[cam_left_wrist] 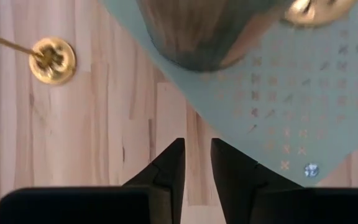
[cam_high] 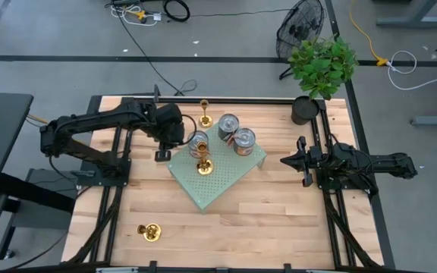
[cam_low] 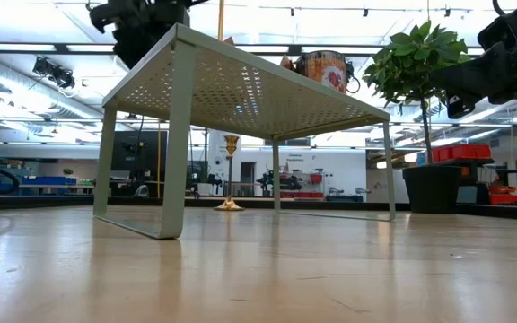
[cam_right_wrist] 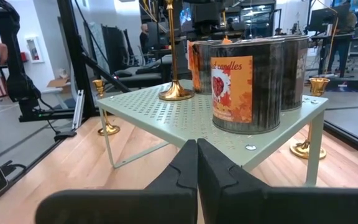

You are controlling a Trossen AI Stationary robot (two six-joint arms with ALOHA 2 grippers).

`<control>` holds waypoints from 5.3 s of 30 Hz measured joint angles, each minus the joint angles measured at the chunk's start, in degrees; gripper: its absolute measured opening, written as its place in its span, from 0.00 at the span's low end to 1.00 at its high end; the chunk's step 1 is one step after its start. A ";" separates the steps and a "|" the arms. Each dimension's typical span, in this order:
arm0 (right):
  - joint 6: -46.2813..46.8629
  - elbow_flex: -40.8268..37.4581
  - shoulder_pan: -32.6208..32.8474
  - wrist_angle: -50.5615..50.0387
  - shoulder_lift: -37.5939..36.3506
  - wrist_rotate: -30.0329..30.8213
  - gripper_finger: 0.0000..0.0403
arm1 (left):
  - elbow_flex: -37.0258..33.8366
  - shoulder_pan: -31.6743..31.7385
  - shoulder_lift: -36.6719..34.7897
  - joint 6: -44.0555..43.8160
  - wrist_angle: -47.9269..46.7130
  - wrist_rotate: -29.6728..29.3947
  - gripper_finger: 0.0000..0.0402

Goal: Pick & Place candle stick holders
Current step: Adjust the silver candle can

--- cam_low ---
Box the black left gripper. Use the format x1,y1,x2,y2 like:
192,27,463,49
88,0,192,71

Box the gold candlestick holder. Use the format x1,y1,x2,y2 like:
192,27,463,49
213,134,245,212
216,0,236,47

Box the orange heart-print candle tin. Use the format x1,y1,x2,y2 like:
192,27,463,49
279,49,349,95

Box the green leafy plant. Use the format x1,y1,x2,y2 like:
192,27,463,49
362,20,474,165

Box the red storage bins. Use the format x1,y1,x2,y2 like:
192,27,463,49
431,143,493,164

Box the black monitor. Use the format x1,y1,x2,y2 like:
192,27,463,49
111,129,169,172

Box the green perforated metal shelf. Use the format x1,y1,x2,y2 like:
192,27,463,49
92,22,397,240

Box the black plant pot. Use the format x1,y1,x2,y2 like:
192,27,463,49
401,165,464,214

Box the orange storage bins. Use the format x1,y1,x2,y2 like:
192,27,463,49
488,184,517,206

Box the blue storage crates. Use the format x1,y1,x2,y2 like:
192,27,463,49
3,175,78,188

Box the tool rack with red bins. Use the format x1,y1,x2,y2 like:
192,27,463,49
279,169,325,200

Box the black background robot arms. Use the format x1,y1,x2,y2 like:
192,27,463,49
186,159,304,198

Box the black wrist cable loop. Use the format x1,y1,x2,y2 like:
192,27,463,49
491,0,511,17

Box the black ceiling camera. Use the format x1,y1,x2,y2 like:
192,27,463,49
346,60,362,94
32,57,76,90

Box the yellow hanging cord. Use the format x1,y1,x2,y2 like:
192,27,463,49
156,120,162,199

